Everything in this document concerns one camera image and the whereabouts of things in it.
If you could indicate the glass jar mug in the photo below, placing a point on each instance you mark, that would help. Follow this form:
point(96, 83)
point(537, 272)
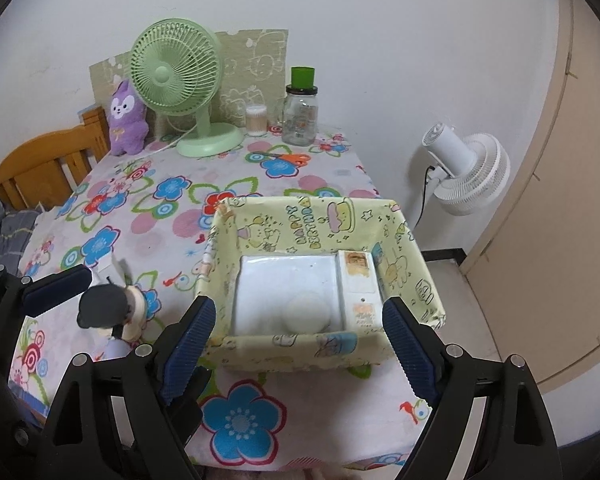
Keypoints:
point(302, 120)

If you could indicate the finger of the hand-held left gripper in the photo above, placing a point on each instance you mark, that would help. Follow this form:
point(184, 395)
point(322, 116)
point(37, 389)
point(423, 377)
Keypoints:
point(195, 410)
point(55, 290)

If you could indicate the beige printed wall panel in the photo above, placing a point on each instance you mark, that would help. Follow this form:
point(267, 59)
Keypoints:
point(255, 60)

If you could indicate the white floor fan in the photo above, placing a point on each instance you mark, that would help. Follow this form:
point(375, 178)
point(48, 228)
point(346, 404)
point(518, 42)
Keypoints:
point(475, 175)

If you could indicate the beige wooden door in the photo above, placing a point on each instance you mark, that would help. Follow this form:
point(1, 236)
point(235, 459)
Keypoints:
point(555, 210)

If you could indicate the cotton swab container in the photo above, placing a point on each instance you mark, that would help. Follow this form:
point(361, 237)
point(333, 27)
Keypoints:
point(256, 122)

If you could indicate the white paper piece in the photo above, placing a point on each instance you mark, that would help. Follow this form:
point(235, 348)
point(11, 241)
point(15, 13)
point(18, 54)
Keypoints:
point(107, 270)

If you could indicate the green plastic cup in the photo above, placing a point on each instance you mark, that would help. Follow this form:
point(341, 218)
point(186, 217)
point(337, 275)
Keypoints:
point(302, 77)

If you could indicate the wooden bed headboard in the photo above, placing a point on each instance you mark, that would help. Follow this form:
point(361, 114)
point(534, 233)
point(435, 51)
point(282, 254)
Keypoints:
point(35, 165)

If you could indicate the green desk fan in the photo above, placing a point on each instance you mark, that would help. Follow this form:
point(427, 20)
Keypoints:
point(175, 75)

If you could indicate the narrow white labelled box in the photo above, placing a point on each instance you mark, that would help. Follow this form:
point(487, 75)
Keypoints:
point(360, 305)

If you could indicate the grey plaid bedding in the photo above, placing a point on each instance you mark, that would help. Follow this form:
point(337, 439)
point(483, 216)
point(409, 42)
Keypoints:
point(5, 240)

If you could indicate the yellow printed storage box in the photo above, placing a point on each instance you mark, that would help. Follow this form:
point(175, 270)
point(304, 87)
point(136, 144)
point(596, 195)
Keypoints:
point(260, 230)

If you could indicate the flat white box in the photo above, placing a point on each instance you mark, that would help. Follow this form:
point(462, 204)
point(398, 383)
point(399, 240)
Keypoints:
point(270, 285)

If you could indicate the purple plush toy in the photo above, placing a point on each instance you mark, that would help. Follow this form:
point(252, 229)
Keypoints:
point(127, 120)

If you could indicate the black-haired doll figurine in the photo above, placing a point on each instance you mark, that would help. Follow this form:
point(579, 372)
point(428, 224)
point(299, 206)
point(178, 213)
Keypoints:
point(100, 305)

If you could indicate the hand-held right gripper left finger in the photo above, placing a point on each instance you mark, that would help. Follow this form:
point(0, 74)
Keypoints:
point(190, 345)

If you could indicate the floral tablecloth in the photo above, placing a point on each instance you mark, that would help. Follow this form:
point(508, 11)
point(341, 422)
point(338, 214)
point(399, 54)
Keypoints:
point(155, 240)

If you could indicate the orange scissors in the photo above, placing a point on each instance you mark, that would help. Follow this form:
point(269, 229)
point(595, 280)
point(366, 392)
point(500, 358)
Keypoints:
point(297, 160)

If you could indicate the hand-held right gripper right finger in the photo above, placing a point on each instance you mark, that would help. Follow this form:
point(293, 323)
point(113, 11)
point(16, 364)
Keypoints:
point(410, 355)

